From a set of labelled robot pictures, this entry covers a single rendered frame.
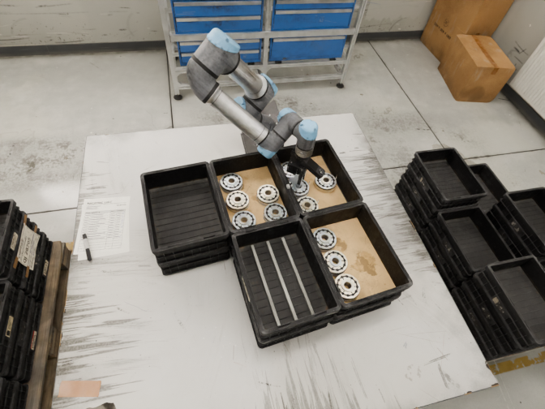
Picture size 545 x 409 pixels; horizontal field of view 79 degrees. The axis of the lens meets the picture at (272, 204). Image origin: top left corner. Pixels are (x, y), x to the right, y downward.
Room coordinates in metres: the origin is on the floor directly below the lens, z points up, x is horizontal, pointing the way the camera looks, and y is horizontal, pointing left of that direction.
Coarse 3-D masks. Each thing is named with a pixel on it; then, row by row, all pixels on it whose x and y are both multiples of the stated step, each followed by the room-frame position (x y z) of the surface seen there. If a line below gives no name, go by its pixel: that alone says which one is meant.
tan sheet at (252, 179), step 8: (256, 168) 1.09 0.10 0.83; (264, 168) 1.10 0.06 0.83; (240, 176) 1.02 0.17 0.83; (248, 176) 1.03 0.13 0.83; (256, 176) 1.04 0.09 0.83; (264, 176) 1.04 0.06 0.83; (248, 184) 0.98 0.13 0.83; (256, 184) 0.99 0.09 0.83; (264, 184) 0.99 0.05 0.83; (272, 184) 1.00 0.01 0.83; (224, 192) 0.91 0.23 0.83; (248, 192) 0.93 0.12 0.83; (256, 192) 0.94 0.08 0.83; (256, 200) 0.89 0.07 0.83; (280, 200) 0.91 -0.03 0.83; (248, 208) 0.85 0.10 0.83; (256, 208) 0.85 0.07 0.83; (264, 208) 0.86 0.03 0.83; (232, 216) 0.79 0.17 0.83; (256, 216) 0.81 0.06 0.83; (288, 216) 0.83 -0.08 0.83
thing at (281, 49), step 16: (288, 0) 2.89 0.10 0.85; (304, 0) 2.93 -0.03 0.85; (320, 0) 2.98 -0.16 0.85; (336, 0) 3.02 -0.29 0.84; (352, 0) 3.07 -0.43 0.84; (272, 16) 2.86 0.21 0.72; (288, 16) 2.91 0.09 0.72; (304, 16) 2.95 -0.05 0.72; (320, 16) 3.00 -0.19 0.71; (336, 16) 3.05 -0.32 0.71; (272, 48) 2.87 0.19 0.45; (288, 48) 2.92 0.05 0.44; (304, 48) 2.97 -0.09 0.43; (320, 48) 3.02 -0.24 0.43; (336, 48) 3.07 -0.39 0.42
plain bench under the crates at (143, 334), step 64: (192, 128) 1.44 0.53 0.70; (320, 128) 1.59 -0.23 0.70; (128, 192) 0.93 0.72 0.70; (384, 192) 1.16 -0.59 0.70; (128, 256) 0.59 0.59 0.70; (64, 320) 0.30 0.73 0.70; (128, 320) 0.33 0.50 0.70; (192, 320) 0.36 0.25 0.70; (384, 320) 0.47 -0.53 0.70; (448, 320) 0.51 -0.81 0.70; (128, 384) 0.12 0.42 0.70; (192, 384) 0.14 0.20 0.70; (256, 384) 0.17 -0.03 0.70; (320, 384) 0.20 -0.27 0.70; (384, 384) 0.23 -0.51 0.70; (448, 384) 0.26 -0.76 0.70
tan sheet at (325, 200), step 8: (320, 160) 1.20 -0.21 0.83; (312, 176) 1.09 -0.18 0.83; (312, 184) 1.03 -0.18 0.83; (336, 184) 1.05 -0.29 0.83; (312, 192) 0.98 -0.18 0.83; (320, 192) 0.99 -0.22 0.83; (328, 192) 1.00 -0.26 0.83; (336, 192) 1.00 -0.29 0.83; (320, 200) 0.94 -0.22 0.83; (328, 200) 0.95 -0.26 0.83; (336, 200) 0.96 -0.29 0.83; (344, 200) 0.96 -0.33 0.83; (320, 208) 0.90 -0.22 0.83
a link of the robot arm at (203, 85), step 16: (192, 64) 1.06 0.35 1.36; (192, 80) 1.04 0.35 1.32; (208, 80) 1.05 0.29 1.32; (208, 96) 1.02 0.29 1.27; (224, 96) 1.05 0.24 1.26; (224, 112) 1.02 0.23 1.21; (240, 112) 1.03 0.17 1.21; (240, 128) 1.01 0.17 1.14; (256, 128) 1.02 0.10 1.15; (272, 144) 1.00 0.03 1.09
